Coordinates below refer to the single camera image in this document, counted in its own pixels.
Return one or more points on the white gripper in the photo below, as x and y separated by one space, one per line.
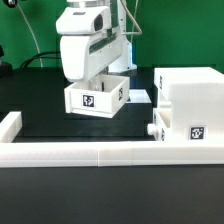
89 43

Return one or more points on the white drawer with tag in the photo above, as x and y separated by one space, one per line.
159 128
88 98

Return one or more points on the white front drawer with tag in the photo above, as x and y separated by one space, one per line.
159 128

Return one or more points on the white drawer cabinet box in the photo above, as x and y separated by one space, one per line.
195 96

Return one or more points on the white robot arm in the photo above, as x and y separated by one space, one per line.
119 11

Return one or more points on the white sheet of tags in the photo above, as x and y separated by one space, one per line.
138 96

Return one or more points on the black device at left edge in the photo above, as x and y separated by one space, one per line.
5 67

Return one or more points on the white U-shaped frame barrier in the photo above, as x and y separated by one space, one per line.
99 154

